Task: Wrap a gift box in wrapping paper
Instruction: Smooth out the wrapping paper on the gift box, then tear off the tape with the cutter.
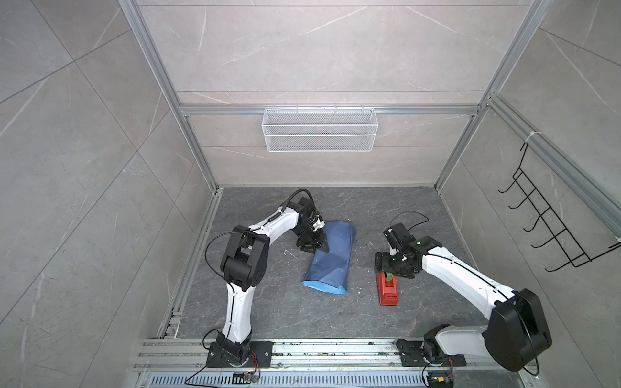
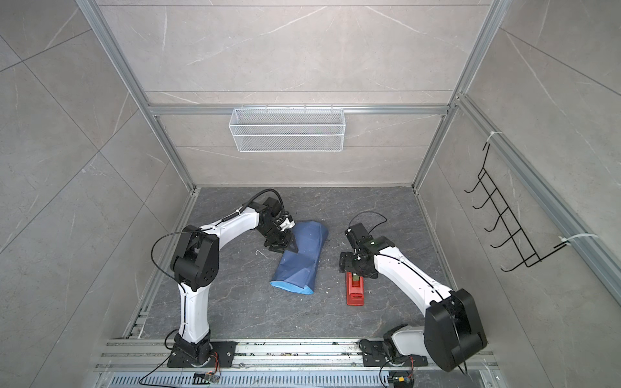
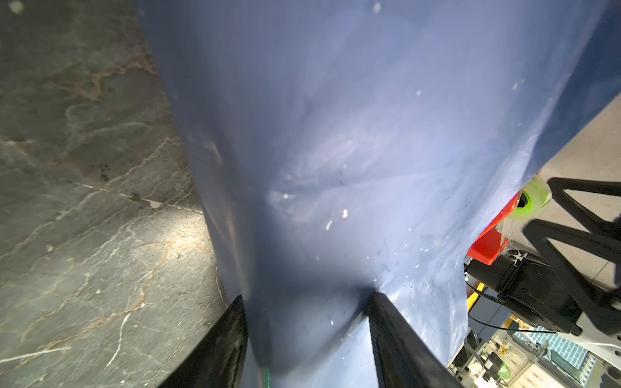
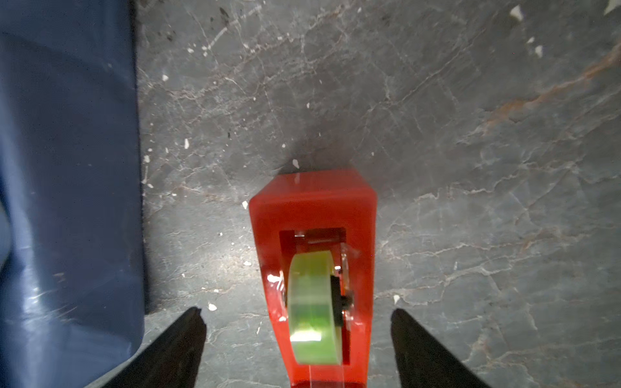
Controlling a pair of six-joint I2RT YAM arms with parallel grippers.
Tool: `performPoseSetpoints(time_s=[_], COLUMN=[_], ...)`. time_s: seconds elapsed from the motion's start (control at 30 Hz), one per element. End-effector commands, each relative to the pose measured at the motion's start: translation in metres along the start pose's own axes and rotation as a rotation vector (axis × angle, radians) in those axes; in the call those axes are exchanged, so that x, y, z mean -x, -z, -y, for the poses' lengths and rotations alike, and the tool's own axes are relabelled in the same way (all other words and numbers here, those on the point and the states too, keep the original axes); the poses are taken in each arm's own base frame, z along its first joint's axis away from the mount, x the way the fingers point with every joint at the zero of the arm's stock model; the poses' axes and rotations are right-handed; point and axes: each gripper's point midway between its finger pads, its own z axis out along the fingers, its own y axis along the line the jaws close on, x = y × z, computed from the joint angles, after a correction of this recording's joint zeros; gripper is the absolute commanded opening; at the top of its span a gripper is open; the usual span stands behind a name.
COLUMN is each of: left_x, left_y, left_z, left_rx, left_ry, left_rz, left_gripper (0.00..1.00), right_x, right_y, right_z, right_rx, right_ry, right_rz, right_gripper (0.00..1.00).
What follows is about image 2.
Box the red tape dispenser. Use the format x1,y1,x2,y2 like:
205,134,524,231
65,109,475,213
345,273,365,307

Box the light blue wrapping paper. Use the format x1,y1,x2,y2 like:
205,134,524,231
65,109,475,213
270,221,328,295

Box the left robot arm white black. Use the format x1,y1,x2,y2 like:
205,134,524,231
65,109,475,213
171,197,298,367

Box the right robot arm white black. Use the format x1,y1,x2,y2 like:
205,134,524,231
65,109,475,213
340,223,488,372

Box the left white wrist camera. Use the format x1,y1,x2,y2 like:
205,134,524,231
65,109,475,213
275,212,295,231

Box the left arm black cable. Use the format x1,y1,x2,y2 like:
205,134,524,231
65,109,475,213
239,188,285,214

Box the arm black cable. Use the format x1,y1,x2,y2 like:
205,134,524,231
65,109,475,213
239,188,285,214
348,210,389,234

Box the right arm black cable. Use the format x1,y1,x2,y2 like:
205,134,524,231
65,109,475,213
348,210,389,234

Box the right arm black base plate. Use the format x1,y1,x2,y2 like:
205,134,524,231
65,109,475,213
357,339,429,367

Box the white wire mesh basket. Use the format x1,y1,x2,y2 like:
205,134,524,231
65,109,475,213
229,108,346,153

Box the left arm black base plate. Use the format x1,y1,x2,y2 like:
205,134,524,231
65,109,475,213
167,341,238,368

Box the black wire hook rack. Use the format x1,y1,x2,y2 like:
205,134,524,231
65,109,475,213
464,143,570,273

